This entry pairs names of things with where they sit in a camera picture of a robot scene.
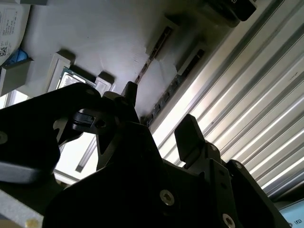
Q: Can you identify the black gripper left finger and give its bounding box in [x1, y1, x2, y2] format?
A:
[0, 81, 163, 228]

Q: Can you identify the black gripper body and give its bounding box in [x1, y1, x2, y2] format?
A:
[45, 161, 212, 228]

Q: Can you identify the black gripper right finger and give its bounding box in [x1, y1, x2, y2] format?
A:
[174, 114, 285, 228]

